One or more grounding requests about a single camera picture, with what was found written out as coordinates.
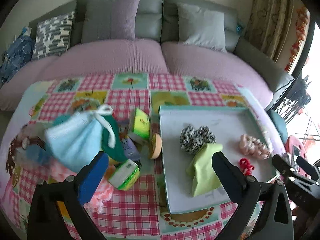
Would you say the green tissue pack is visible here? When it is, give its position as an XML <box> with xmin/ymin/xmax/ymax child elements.
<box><xmin>108</xmin><ymin>159</ymin><xmax>140</xmax><ymax>191</ymax></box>
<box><xmin>127</xmin><ymin>108</ymin><xmax>150</xmax><ymax>145</ymax></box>

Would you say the leopard print scrunchie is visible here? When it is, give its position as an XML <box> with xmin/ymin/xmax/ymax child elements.
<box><xmin>180</xmin><ymin>125</ymin><xmax>216</xmax><ymax>154</ymax></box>

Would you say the patterned curtain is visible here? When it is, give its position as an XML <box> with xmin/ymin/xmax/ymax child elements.
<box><xmin>245</xmin><ymin>0</ymin><xmax>310</xmax><ymax>74</ymax></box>

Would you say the checkered picture tablecloth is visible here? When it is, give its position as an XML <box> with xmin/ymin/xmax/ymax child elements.
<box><xmin>0</xmin><ymin>73</ymin><xmax>288</xmax><ymax>240</ymax></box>

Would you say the light grey cushion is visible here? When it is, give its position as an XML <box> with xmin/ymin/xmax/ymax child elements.
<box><xmin>177</xmin><ymin>3</ymin><xmax>226</xmax><ymax>52</ymax></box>

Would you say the black white patterned cushion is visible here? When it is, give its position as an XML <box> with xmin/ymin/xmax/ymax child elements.
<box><xmin>32</xmin><ymin>11</ymin><xmax>75</xmax><ymax>61</ymax></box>

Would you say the light blue face mask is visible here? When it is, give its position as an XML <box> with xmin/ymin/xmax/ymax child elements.
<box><xmin>45</xmin><ymin>105</ymin><xmax>114</xmax><ymax>173</ymax></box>

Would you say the purple cartoon packet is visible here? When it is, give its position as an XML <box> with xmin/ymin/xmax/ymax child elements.
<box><xmin>121</xmin><ymin>138</ymin><xmax>141</xmax><ymax>161</ymax></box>

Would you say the pink white fluffy towel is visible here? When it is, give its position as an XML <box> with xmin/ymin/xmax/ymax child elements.
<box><xmin>48</xmin><ymin>159</ymin><xmax>116</xmax><ymax>213</ymax></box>

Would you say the grey sofa with pink seat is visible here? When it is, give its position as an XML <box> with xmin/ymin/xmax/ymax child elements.
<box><xmin>1</xmin><ymin>0</ymin><xmax>293</xmax><ymax>111</ymax></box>

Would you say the teal shallow tray box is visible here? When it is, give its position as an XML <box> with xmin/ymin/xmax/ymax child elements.
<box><xmin>159</xmin><ymin>105</ymin><xmax>281</xmax><ymax>214</ymax></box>

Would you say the yellow green sponge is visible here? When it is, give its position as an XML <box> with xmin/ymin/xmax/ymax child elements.
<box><xmin>101</xmin><ymin>115</ymin><xmax>127</xmax><ymax>163</ymax></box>

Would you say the pink satin scrunchie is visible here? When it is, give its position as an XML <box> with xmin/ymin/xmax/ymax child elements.
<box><xmin>239</xmin><ymin>134</ymin><xmax>271</xmax><ymax>160</ymax></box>

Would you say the round orange tin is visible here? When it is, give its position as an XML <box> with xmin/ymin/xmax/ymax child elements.
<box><xmin>148</xmin><ymin>133</ymin><xmax>162</xmax><ymax>159</ymax></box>

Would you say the light green cloth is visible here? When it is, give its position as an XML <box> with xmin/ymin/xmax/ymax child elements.
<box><xmin>186</xmin><ymin>143</ymin><xmax>223</xmax><ymax>197</ymax></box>

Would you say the red pink yarn scrunchie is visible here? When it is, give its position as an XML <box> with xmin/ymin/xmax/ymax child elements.
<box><xmin>239</xmin><ymin>158</ymin><xmax>254</xmax><ymax>176</ymax></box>

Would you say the red plastic stool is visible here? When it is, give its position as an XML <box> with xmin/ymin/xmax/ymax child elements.
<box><xmin>284</xmin><ymin>135</ymin><xmax>311</xmax><ymax>178</ymax></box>

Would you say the clear box with blue item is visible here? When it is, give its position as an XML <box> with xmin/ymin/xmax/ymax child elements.
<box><xmin>13</xmin><ymin>131</ymin><xmax>52</xmax><ymax>169</ymax></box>

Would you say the blue clothes pile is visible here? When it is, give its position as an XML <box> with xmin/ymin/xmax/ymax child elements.
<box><xmin>1</xmin><ymin>27</ymin><xmax>35</xmax><ymax>86</ymax></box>

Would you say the purple cushion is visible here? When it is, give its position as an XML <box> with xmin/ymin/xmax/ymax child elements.
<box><xmin>81</xmin><ymin>0</ymin><xmax>140</xmax><ymax>43</ymax></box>

